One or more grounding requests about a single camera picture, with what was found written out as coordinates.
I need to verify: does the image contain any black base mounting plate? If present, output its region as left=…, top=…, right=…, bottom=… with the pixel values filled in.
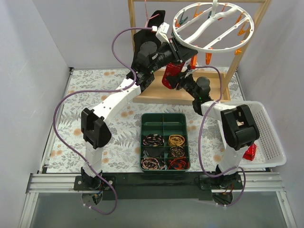
left=74, top=172, right=245, bottom=201

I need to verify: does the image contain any yellow rolled tie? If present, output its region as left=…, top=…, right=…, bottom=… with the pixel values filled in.
left=168, top=134, right=186, bottom=147

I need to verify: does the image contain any black gold paisley rolled tie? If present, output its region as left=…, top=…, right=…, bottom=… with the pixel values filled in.
left=168, top=146, right=185, bottom=158

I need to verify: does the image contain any red christmas sock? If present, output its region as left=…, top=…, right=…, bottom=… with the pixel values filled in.
left=161, top=63, right=185, bottom=89
left=243, top=143, right=257, bottom=161

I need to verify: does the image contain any black hanging garment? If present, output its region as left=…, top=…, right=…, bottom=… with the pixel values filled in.
left=131, top=10, right=166, bottom=71

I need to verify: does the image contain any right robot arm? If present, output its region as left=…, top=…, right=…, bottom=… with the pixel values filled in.
left=166, top=72, right=260, bottom=189

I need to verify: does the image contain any floral tablecloth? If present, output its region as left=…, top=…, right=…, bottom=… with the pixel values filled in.
left=47, top=69, right=224, bottom=173

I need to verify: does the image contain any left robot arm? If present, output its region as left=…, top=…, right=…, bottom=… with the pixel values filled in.
left=81, top=38, right=198, bottom=190

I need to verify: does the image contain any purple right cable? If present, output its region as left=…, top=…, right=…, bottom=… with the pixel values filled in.
left=195, top=66, right=245, bottom=206

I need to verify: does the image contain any wooden rack post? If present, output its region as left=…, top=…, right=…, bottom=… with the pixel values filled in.
left=223, top=0, right=272, bottom=81
left=128, top=0, right=136, bottom=51

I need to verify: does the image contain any purple cable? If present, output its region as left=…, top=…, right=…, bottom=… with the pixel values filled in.
left=195, top=66, right=245, bottom=206
left=52, top=26, right=158, bottom=215

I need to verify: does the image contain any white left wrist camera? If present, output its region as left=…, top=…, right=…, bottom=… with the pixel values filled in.
left=156, top=22, right=170, bottom=43

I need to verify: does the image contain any yellow-orange clothes clip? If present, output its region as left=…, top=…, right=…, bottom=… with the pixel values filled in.
left=234, top=47, right=243, bottom=56

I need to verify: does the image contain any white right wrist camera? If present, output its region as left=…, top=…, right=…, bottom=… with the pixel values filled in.
left=184, top=64, right=197, bottom=77

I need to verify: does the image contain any black orange rolled tie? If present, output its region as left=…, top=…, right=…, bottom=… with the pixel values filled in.
left=168, top=157, right=190, bottom=170

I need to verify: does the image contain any teal clothes clip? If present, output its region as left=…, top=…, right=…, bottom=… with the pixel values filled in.
left=179, top=15, right=188, bottom=26

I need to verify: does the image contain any aluminium frame rail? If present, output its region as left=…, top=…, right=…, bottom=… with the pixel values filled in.
left=19, top=172, right=285, bottom=228

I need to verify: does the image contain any white round clip hanger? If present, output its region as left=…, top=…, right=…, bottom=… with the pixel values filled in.
left=172, top=0, right=256, bottom=54

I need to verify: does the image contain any white plastic basket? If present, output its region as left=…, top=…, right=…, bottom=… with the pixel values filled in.
left=225, top=101, right=286, bottom=169

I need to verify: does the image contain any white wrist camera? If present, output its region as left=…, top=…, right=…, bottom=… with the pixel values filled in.
left=184, top=64, right=197, bottom=77
left=156, top=22, right=170, bottom=43

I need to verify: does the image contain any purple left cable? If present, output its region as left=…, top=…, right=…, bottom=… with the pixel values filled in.
left=52, top=26, right=158, bottom=215

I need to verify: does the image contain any orange clothes clip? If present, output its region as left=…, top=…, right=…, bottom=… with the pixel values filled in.
left=190, top=55, right=197, bottom=69

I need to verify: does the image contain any green divided organizer box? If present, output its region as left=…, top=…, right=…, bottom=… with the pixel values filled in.
left=139, top=113, right=191, bottom=173

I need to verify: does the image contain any left wooden rack post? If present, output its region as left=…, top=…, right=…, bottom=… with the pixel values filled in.
left=128, top=0, right=136, bottom=51

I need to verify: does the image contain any black white patterned rolled tie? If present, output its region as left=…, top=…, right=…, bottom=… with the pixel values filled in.
left=142, top=134, right=164, bottom=147

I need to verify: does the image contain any wooden tray base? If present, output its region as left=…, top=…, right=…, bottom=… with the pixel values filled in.
left=133, top=69, right=220, bottom=105

